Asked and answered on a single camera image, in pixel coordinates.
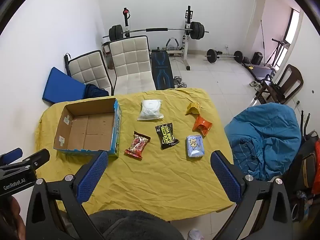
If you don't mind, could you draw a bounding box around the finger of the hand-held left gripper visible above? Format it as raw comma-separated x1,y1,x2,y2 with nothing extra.
0,147,23,167
0,148,50,178

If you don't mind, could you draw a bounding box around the red snack packet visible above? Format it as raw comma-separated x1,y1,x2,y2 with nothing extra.
124,131,151,160

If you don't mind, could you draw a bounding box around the chrome dumbbell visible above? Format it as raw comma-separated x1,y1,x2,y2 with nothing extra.
174,76,187,88

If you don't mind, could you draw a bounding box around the black wipes packet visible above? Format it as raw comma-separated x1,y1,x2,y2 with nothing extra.
155,122,180,150

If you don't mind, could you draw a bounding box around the black speaker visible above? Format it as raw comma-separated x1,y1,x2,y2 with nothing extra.
251,52,263,65

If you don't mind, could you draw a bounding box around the light blue tissue pack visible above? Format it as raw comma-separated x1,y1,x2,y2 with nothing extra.
186,134,205,159

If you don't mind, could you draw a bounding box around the white plastic bag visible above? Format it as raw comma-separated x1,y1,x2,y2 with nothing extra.
188,228,205,240

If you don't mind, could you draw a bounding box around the white weight rack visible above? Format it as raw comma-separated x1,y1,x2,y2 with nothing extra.
122,5,194,70

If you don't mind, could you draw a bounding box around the blue jacket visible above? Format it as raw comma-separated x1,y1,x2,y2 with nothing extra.
224,102,302,182

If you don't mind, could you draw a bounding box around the cardboard box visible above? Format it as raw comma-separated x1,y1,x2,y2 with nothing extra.
53,97,122,158

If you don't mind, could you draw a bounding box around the dark blue cloth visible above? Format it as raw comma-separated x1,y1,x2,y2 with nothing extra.
84,84,110,99

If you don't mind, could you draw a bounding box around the short barbell with black plates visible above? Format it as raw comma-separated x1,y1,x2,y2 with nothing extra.
204,49,244,64

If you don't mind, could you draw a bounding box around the long barbell with black plates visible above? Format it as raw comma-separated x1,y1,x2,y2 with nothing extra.
102,21,209,40

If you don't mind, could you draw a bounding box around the orange snack packet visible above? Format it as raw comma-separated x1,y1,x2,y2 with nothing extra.
192,115,213,137

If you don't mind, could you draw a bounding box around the blue foam mat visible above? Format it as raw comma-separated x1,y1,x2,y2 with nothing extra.
42,67,87,104

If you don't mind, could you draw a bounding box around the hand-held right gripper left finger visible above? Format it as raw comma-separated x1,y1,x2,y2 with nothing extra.
26,151,109,240

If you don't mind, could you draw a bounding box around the white soft packet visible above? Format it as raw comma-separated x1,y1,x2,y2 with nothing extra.
137,99,165,122

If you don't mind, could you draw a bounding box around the person's left forearm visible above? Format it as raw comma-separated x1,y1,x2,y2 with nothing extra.
0,196,27,240

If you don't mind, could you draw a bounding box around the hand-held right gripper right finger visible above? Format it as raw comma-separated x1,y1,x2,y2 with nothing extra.
210,150,293,240

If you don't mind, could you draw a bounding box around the yellow foil packet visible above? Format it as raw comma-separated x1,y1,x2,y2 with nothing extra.
185,102,201,116

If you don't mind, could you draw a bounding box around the thin black bar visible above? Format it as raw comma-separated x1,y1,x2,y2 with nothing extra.
260,19,265,53

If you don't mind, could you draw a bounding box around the window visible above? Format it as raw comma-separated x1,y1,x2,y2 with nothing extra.
285,7,300,45

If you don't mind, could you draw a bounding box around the white padded chair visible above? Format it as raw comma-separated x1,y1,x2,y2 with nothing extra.
109,35,157,96
67,50,112,97

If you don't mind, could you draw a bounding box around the person's dark clothing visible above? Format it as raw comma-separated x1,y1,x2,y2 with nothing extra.
89,209,185,240

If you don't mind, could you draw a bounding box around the black and blue bench pad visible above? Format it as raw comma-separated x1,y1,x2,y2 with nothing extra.
151,49,175,90

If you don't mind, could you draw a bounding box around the dark wooden chair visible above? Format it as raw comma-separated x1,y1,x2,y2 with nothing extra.
255,64,304,105

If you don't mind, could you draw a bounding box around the yellow tablecloth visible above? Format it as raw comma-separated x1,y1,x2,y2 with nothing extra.
34,88,235,222

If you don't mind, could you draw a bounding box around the grey cable handle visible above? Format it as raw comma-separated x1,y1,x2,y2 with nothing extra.
166,37,179,50

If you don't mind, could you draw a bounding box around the black treadmill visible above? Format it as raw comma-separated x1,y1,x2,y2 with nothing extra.
244,38,290,80

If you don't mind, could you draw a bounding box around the orange bag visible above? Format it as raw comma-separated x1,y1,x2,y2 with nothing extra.
311,140,320,195

